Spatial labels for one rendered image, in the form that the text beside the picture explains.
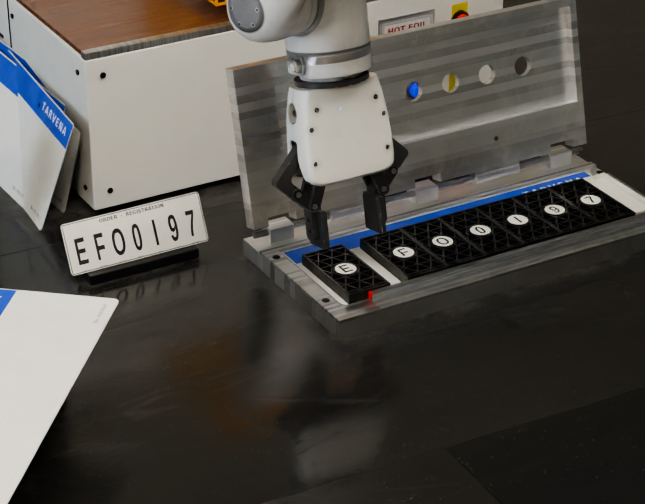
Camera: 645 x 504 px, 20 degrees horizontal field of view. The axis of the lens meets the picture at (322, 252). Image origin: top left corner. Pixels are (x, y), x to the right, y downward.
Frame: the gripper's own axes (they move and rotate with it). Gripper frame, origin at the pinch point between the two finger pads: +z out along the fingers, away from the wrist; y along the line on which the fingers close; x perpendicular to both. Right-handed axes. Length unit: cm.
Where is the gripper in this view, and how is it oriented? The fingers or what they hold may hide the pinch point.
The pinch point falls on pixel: (346, 222)
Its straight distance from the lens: 185.9
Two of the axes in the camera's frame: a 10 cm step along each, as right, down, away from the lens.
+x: -4.8, -2.2, 8.5
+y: 8.7, -2.4, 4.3
